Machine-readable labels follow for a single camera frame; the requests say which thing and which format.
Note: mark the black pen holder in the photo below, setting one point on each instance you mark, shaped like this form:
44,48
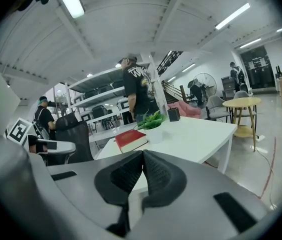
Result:
174,115

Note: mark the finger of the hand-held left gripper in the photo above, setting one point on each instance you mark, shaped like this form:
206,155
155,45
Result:
64,147

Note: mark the round wooden table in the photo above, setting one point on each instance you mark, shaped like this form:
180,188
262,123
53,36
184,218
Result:
242,101

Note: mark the white appliance with black panel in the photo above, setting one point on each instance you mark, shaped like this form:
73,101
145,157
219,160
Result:
123,104

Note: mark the black office chair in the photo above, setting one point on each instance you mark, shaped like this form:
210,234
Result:
73,139

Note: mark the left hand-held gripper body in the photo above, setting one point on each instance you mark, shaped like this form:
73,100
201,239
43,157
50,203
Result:
18,131

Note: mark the row of black storage bins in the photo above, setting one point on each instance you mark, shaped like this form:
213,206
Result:
104,89

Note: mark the green plant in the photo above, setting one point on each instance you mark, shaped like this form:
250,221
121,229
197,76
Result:
151,120

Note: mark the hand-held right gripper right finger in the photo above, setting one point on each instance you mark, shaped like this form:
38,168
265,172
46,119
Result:
201,204

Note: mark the wooden staircase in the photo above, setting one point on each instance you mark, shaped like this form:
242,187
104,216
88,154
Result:
173,91

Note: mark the black double door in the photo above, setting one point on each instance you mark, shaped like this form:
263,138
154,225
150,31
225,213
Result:
257,69

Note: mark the grey chair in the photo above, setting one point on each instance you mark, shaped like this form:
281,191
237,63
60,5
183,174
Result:
216,104
241,94

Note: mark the grey cabinet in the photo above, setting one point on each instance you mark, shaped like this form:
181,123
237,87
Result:
228,84

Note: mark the black stair railing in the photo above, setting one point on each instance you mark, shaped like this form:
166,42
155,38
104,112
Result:
168,61

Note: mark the black standing fan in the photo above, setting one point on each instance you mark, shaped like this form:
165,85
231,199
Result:
207,84

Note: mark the red hardcover book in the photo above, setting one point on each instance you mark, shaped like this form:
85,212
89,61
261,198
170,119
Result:
131,137

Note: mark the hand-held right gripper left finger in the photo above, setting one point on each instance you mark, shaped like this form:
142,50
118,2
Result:
81,191

